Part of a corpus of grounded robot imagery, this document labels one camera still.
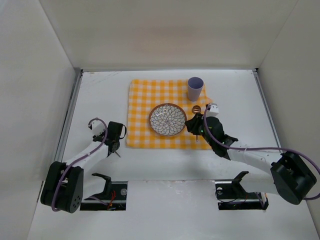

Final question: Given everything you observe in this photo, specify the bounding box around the copper spoon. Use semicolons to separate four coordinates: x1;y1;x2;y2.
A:
191;104;201;143

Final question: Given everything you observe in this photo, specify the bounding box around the floral patterned ceramic plate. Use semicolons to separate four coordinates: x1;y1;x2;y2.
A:
148;103;187;137

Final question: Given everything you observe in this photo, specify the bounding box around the lilac plastic cup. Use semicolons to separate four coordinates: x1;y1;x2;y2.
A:
187;77;204;102

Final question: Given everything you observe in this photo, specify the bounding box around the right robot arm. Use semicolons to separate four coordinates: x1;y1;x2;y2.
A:
185;113;320;205

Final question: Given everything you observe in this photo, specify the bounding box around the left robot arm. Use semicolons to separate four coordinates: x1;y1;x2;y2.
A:
40;118;128;214

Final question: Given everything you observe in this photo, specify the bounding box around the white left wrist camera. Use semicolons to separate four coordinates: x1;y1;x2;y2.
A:
88;118;107;136

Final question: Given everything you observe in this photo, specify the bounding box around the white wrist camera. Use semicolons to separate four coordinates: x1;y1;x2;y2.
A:
206;103;220;117
88;118;107;136

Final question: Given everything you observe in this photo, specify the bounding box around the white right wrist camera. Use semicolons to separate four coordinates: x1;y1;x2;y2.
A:
206;103;220;117

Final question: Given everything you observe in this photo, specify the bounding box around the left aluminium table rail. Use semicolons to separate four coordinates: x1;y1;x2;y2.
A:
51;67;83;163

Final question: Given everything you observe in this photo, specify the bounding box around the aluminium table rail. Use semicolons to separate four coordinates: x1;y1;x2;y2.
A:
252;68;281;147
51;67;83;163

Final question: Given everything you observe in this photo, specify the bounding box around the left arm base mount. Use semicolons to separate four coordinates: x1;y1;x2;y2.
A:
80;181;128;212

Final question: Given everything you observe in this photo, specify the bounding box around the right aluminium table rail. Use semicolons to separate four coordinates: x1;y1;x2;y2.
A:
252;68;281;147

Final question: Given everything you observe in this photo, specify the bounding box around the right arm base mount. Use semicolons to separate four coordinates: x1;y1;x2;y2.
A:
215;181;269;211

